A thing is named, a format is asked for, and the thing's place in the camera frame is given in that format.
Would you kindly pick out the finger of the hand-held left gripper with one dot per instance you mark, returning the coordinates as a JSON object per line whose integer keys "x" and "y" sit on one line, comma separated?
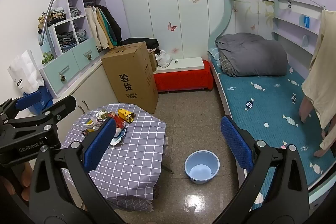
{"x": 63, "y": 106}
{"x": 29, "y": 100}

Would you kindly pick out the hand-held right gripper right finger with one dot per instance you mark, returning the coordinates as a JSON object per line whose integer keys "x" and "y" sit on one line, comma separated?
{"x": 236, "y": 142}

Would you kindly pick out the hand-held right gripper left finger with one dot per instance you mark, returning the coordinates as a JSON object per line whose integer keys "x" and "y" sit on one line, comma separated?
{"x": 99, "y": 142}

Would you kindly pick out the dark foil wrapper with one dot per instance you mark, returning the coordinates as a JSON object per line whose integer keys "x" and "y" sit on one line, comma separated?
{"x": 85, "y": 132}

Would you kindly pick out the teal white packet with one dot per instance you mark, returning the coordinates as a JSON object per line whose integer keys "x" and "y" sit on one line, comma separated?
{"x": 119, "y": 138}

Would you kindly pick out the small yellow box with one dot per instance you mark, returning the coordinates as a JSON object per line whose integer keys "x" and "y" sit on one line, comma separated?
{"x": 89, "y": 123}

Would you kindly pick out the white cardboard packaging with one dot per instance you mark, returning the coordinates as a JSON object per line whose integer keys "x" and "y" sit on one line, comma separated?
{"x": 101, "y": 115}

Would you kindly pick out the red white snack wrapper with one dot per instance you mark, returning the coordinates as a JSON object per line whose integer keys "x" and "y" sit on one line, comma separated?
{"x": 118, "y": 122}

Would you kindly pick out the yellow white plastic bag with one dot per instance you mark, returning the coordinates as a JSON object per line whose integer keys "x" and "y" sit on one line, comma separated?
{"x": 124, "y": 115}

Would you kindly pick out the blue plastic basin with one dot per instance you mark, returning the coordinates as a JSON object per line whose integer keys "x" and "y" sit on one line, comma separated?
{"x": 191, "y": 161}

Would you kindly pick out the person's left hand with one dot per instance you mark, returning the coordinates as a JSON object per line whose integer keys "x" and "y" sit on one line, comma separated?
{"x": 26, "y": 176}

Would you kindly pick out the blue shopping bag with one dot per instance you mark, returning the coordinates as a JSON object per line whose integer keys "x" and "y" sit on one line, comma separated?
{"x": 47, "y": 102}

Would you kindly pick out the white paper bag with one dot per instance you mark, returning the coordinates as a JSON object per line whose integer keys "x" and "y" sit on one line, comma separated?
{"x": 23, "y": 71}

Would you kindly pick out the table with purple checkered cloth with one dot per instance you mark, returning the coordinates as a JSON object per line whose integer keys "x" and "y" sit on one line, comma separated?
{"x": 136, "y": 150}

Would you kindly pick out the cream low cabinet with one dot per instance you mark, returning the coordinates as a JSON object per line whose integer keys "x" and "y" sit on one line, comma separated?
{"x": 99, "y": 87}

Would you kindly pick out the teal fish print bedsheet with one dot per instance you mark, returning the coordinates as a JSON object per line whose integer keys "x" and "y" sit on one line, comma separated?
{"x": 262, "y": 108}

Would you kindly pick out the small green ornament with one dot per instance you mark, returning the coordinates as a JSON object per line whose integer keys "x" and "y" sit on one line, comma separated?
{"x": 46, "y": 58}

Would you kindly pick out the dark folded clothes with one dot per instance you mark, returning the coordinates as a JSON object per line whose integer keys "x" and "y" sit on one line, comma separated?
{"x": 67, "y": 39}

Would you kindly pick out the large cardboard box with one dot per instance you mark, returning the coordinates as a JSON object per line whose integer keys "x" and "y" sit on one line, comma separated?
{"x": 131, "y": 77}

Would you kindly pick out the folded jeans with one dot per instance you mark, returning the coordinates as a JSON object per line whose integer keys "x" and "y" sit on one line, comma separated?
{"x": 81, "y": 35}

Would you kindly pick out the metal table leg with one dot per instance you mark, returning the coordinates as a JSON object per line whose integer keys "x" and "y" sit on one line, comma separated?
{"x": 168, "y": 169}

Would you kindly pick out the red bench with white top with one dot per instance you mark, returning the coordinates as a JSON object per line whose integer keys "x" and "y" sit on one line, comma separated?
{"x": 183, "y": 79}

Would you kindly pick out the cream hanging jacket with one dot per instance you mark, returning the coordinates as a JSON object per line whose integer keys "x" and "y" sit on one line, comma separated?
{"x": 92, "y": 27}

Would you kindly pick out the heap of brown clothes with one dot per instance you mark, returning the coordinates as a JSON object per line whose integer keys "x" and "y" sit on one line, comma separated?
{"x": 51, "y": 18}

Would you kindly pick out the grey duvet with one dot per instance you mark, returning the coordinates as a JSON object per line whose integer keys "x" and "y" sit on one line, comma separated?
{"x": 252, "y": 56}

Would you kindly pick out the green hanging garment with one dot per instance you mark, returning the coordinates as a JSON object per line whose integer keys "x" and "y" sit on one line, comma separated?
{"x": 109, "y": 29}

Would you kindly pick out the blue plaid pillow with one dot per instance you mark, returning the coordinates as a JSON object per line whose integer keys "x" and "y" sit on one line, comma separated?
{"x": 214, "y": 54}

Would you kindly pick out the small cardboard box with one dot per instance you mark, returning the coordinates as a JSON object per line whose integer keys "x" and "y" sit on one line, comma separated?
{"x": 152, "y": 62}

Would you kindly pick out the pale folded clothes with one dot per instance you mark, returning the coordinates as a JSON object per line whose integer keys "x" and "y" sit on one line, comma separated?
{"x": 75, "y": 10}

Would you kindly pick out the black hanging coat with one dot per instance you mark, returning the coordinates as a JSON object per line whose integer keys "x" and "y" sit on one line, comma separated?
{"x": 113, "y": 22}

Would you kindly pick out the black clothes heap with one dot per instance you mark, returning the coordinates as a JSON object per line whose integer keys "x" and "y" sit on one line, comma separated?
{"x": 147, "y": 43}

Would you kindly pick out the pale pink flower sticker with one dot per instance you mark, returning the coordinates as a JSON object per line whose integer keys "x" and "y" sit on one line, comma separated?
{"x": 175, "y": 50}

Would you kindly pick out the cream long sleeve shirt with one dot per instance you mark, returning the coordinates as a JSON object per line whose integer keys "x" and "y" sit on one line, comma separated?
{"x": 323, "y": 69}

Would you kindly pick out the grey arched bookend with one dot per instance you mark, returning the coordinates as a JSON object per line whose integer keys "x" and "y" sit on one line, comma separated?
{"x": 305, "y": 41}

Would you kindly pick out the pink butterfly sticker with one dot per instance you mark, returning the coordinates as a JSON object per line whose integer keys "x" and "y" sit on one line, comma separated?
{"x": 172, "y": 27}

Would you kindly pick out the small blue box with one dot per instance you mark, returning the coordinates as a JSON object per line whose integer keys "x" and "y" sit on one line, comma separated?
{"x": 306, "y": 21}

